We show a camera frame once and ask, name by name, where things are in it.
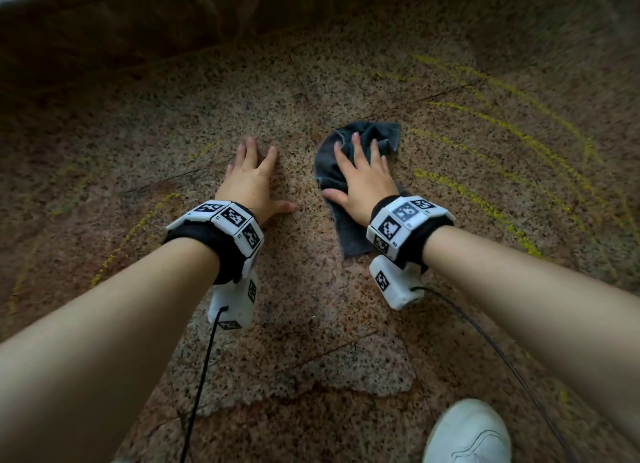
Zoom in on person's left hand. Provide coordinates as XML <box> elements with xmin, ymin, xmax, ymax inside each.
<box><xmin>215</xmin><ymin>137</ymin><xmax>299</xmax><ymax>227</ymax></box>

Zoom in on person's right hand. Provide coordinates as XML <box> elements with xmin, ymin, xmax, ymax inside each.
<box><xmin>321</xmin><ymin>132</ymin><xmax>400</xmax><ymax>227</ymax></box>

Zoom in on dark grey cleaning cloth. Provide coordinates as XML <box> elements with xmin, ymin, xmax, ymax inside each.
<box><xmin>314</xmin><ymin>121</ymin><xmax>404</xmax><ymax>260</ymax></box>

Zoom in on person's left forearm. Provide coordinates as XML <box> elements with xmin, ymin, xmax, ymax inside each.
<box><xmin>0</xmin><ymin>237</ymin><xmax>221</xmax><ymax>463</ymax></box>

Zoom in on person's right forearm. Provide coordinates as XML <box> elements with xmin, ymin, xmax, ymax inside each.
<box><xmin>422</xmin><ymin>226</ymin><xmax>640</xmax><ymax>449</ymax></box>

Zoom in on white sneaker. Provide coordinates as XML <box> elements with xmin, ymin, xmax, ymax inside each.
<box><xmin>423</xmin><ymin>398</ymin><xmax>513</xmax><ymax>463</ymax></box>

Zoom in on white marker wrist camera rig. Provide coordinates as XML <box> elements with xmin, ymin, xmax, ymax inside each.
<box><xmin>366</xmin><ymin>195</ymin><xmax>456</xmax><ymax>311</ymax></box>
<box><xmin>163</xmin><ymin>200</ymin><xmax>265</xmax><ymax>331</ymax></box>

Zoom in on thin black cable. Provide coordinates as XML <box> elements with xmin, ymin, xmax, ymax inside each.
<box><xmin>410</xmin><ymin>286</ymin><xmax>578</xmax><ymax>463</ymax></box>
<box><xmin>179</xmin><ymin>306</ymin><xmax>230</xmax><ymax>463</ymax></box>

